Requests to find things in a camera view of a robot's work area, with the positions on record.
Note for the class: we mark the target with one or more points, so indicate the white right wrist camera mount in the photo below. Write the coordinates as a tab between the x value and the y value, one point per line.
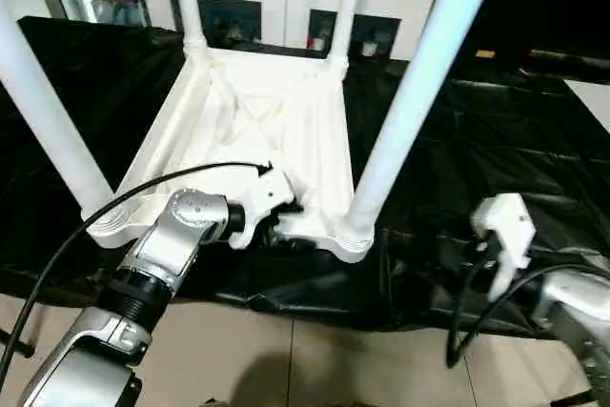
510	226

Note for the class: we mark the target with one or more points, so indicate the black work mat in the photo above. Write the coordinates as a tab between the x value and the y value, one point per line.
515	169

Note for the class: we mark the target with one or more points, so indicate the small yellow tag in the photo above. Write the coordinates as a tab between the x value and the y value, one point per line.
485	53

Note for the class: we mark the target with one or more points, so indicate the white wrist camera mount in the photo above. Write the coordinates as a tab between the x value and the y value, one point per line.
510	226
259	199

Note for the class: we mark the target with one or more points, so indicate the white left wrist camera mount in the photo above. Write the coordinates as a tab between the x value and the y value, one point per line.
259	199

